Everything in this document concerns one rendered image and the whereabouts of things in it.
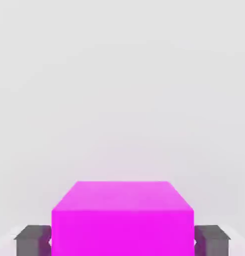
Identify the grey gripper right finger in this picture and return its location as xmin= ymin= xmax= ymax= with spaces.
xmin=193 ymin=224 xmax=241 ymax=256

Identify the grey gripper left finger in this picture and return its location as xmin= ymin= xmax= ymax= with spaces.
xmin=6 ymin=224 xmax=53 ymax=256

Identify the small magenta cube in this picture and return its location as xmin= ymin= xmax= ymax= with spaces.
xmin=51 ymin=180 xmax=195 ymax=256

